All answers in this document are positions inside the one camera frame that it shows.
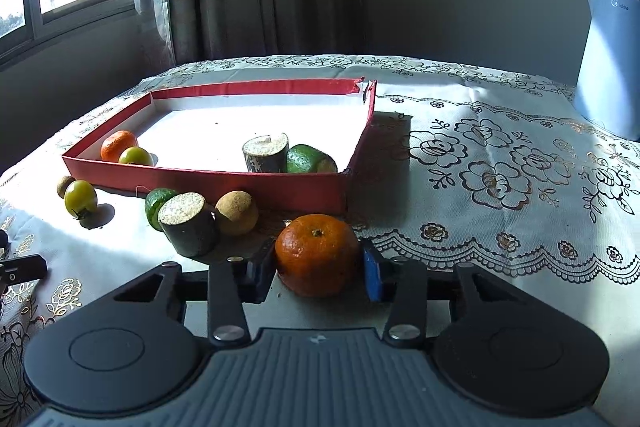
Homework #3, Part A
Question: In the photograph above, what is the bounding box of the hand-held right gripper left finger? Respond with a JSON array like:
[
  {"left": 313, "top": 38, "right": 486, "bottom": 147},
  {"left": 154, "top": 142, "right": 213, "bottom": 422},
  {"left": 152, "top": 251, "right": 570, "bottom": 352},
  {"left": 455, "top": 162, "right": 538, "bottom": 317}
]
[{"left": 112, "top": 239, "right": 277, "bottom": 348}]

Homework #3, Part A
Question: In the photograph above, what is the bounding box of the green oval fruit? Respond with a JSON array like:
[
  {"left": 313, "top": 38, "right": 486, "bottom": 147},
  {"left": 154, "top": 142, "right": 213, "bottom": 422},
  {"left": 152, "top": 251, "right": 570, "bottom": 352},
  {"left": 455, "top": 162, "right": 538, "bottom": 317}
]
[
  {"left": 145, "top": 187, "right": 181, "bottom": 230},
  {"left": 286, "top": 144, "right": 338, "bottom": 174}
]

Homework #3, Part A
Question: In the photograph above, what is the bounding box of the orange mandarin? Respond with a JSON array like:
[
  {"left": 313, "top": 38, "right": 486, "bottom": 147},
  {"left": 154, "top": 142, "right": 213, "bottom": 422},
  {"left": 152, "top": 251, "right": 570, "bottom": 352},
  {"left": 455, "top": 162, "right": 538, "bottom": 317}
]
[
  {"left": 275, "top": 213, "right": 362, "bottom": 299},
  {"left": 100, "top": 130, "right": 138, "bottom": 164}
]

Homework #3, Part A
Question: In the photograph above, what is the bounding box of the white floral tablecloth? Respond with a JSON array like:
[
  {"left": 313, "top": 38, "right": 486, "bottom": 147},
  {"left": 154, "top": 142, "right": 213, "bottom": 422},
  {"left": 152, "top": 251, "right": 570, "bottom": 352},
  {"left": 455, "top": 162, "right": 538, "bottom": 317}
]
[{"left": 0, "top": 54, "right": 640, "bottom": 427}]

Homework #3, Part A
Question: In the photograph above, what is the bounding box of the red cardboard box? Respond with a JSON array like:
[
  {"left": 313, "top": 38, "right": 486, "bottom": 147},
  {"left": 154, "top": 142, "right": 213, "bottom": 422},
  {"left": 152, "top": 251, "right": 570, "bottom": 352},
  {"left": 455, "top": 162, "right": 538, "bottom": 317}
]
[{"left": 61, "top": 78, "right": 377, "bottom": 215}]

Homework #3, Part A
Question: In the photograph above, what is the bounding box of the green tomato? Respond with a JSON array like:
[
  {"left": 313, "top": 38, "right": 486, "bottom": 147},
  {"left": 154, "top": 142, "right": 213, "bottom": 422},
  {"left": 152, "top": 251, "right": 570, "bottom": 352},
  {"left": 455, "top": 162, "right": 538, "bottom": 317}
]
[
  {"left": 64, "top": 180, "right": 99, "bottom": 219},
  {"left": 118, "top": 146, "right": 154, "bottom": 166}
]

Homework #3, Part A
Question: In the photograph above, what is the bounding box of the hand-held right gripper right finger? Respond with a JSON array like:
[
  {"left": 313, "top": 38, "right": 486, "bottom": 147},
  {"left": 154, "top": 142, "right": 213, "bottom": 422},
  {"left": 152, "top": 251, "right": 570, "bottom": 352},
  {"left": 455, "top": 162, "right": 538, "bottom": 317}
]
[{"left": 362, "top": 239, "right": 523, "bottom": 349}]

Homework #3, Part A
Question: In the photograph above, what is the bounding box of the light blue electric kettle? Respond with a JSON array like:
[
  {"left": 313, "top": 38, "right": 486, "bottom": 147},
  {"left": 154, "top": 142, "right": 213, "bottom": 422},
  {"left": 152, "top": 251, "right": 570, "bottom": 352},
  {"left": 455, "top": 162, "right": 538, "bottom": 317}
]
[{"left": 573, "top": 0, "right": 640, "bottom": 142}]

